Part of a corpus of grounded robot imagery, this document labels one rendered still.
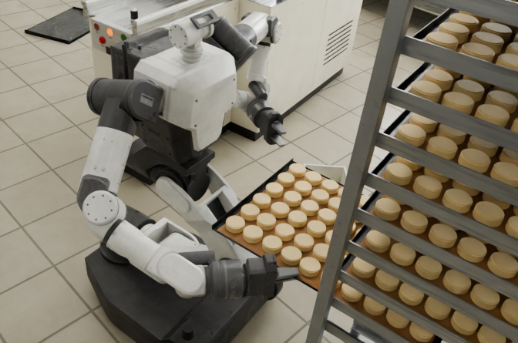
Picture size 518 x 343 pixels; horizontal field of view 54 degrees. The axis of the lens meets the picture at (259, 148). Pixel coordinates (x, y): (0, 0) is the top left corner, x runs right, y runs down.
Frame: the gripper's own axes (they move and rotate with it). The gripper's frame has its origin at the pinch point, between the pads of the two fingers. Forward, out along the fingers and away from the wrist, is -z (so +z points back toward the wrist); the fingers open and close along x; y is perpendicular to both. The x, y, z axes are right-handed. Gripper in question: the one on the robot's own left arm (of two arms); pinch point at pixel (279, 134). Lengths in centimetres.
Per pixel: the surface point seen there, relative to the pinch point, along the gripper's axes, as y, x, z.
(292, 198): -11.9, 1.3, -31.8
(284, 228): -19.7, 1.3, -41.7
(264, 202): -20.1, 1.3, -30.8
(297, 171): -4.5, 1.2, -21.3
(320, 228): -10.6, 1.3, -44.9
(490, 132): -11, 54, -80
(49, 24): -47, -75, 297
